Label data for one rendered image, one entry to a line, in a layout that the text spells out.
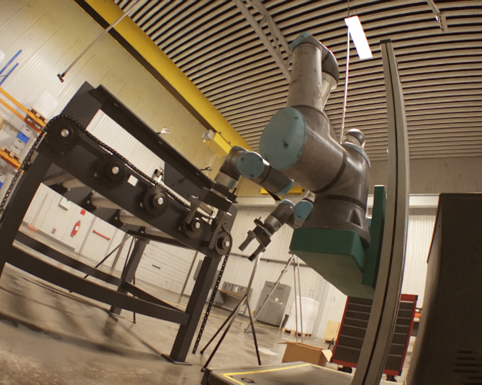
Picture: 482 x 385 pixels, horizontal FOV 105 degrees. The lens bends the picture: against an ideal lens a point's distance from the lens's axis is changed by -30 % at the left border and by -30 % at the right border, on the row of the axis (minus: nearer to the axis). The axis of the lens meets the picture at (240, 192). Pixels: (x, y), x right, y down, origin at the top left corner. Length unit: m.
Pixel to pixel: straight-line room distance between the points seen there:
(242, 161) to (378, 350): 0.70
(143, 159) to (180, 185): 10.38
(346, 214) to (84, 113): 1.17
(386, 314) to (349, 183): 0.35
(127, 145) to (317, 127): 11.15
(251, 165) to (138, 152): 11.04
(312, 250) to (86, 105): 1.15
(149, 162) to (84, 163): 10.85
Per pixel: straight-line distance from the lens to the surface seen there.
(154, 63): 8.70
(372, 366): 0.70
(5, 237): 1.21
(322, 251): 0.60
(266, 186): 0.96
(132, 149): 11.71
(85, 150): 1.30
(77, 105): 1.33
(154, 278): 12.56
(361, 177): 0.72
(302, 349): 3.06
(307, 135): 0.60
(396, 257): 0.73
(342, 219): 0.63
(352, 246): 0.59
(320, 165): 0.63
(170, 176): 1.54
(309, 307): 9.17
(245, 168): 0.89
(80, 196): 2.25
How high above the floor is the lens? 0.50
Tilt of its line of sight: 23 degrees up
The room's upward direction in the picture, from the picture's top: 19 degrees clockwise
